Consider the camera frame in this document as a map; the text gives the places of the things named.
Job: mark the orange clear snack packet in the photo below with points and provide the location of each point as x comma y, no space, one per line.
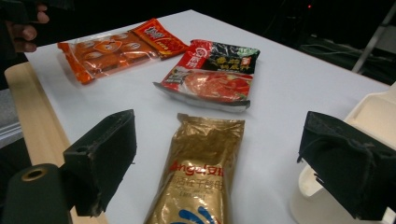
115,53

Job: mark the white metal stand frame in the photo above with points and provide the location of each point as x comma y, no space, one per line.
373,40

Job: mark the white plastic container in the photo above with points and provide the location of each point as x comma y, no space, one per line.
373,115

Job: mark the gold foil yeast packet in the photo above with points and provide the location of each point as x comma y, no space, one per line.
199,149

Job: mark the light wooden table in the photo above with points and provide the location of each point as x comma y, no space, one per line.
31,109

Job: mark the white table mat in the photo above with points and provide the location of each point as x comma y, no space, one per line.
280,93

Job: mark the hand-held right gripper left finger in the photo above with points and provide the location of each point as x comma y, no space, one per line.
99,161

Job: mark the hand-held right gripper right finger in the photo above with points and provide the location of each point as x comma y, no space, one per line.
351,168

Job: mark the red and black soup packet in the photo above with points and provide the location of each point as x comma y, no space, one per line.
214,84

